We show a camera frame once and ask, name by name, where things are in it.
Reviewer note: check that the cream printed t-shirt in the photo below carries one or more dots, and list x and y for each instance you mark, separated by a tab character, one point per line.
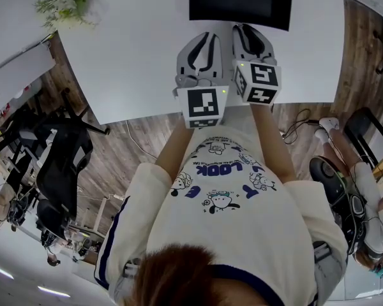
229	222

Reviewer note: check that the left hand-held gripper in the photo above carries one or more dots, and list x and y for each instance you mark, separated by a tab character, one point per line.
202	107

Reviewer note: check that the person's right forearm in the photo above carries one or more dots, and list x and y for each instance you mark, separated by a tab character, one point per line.
271	139

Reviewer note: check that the black monitor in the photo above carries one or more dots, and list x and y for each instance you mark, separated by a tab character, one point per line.
236	2

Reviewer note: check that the white side table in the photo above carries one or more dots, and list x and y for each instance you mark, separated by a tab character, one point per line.
16	78

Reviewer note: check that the green white flower plant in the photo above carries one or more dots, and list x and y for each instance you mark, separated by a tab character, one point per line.
65	3

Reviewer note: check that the person's left forearm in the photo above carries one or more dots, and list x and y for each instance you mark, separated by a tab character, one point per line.
174	151

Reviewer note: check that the black frame chair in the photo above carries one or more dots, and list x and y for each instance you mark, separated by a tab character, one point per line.
360	120

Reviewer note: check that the black grey office chair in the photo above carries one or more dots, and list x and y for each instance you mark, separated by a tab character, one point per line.
59	171

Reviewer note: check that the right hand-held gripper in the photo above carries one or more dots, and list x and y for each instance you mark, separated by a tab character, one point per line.
261	81

